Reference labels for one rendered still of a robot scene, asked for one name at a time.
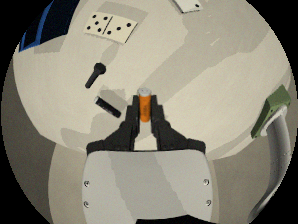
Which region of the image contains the black bolt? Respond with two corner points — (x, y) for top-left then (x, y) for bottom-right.
(85, 63), (106, 89)

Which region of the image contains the blue bin rack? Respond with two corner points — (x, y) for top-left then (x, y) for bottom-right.
(19, 0), (80, 52)

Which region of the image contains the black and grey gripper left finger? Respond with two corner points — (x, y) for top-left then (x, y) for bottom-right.
(86, 95), (140, 155)

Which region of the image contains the white domino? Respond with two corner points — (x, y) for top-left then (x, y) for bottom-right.
(83, 12), (138, 44)
(172, 0), (204, 14)

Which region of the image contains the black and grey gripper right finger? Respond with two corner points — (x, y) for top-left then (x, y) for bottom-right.
(150, 95), (206, 154)

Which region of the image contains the black battery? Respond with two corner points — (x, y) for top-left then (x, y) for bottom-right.
(94, 96), (121, 118)

